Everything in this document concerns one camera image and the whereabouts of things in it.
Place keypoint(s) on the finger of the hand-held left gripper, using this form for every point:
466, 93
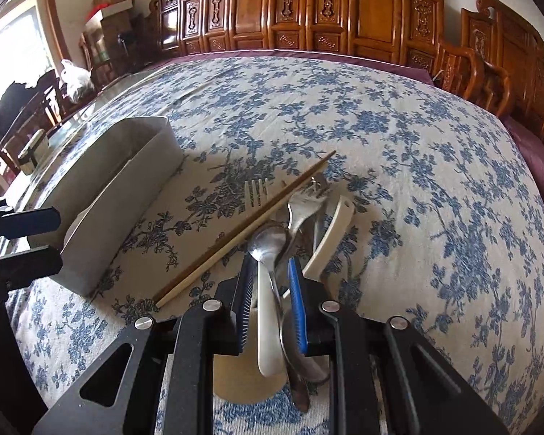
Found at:
31, 223
27, 265

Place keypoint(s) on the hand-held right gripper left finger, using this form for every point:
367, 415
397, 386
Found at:
245, 301

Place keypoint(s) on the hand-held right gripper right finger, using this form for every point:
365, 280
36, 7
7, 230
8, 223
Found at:
297, 310

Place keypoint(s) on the large silver spoon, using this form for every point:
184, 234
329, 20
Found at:
306, 358

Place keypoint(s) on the wooden chopstick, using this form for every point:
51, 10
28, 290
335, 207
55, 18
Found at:
235, 234
195, 276

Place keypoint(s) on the silver fork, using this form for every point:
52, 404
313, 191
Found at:
297, 215
254, 194

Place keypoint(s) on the grey utensil box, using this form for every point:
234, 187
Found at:
131, 199

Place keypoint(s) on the beige round object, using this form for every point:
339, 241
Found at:
240, 380

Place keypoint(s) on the dark chair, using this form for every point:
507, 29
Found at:
13, 99

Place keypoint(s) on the white plastic bag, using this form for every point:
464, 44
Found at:
75, 79

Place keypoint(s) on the window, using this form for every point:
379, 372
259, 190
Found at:
13, 50

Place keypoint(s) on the blue floral tablecloth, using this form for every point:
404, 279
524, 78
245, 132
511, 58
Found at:
390, 154

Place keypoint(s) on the white and red box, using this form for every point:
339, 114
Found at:
113, 9

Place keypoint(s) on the carved wooden armchair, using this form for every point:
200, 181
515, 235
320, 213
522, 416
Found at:
170, 18
512, 40

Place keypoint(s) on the carved wooden bench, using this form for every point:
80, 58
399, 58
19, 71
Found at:
371, 9

